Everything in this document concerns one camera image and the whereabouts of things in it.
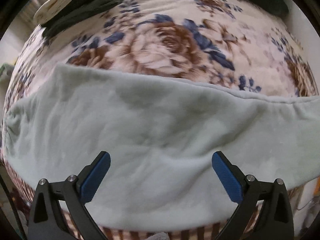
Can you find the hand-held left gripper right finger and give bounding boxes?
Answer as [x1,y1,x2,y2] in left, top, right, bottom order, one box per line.
[211,151,294,240]

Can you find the floral blanket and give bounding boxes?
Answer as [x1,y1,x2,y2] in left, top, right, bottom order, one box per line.
[1,0,319,120]

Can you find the plaid bed sheet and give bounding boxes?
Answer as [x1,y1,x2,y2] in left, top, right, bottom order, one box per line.
[5,165,300,240]

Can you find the folded dark grey garment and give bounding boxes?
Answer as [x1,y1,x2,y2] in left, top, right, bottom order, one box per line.
[41,0,130,39]

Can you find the folded white garment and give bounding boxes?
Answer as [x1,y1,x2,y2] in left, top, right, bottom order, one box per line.
[33,0,87,24]

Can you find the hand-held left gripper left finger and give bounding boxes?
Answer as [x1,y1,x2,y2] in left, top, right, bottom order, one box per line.
[27,151,111,240]

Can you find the light green pants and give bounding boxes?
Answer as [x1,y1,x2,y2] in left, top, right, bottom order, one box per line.
[4,62,320,230]

